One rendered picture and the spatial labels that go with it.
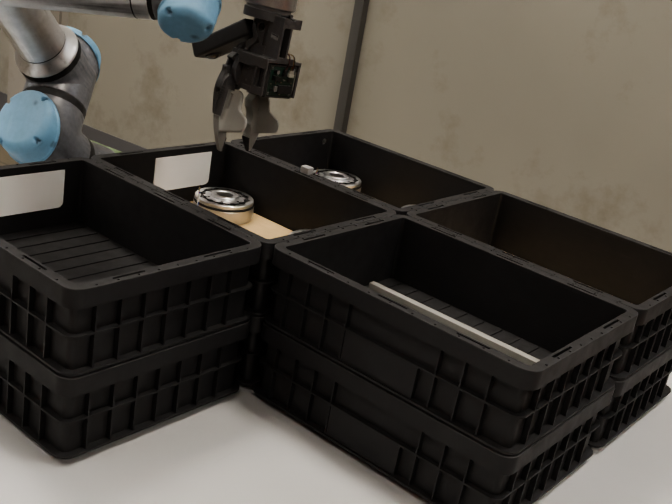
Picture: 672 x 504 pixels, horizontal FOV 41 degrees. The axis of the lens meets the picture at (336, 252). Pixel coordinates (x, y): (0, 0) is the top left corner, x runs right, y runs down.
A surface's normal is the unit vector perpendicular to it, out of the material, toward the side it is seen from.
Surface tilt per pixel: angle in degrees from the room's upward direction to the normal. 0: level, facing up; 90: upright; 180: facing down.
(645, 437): 0
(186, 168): 90
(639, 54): 90
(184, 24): 135
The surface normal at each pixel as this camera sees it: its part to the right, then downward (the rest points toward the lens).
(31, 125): -0.32, -0.31
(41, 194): 0.75, 0.35
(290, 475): 0.17, -0.92
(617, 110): -0.56, 0.21
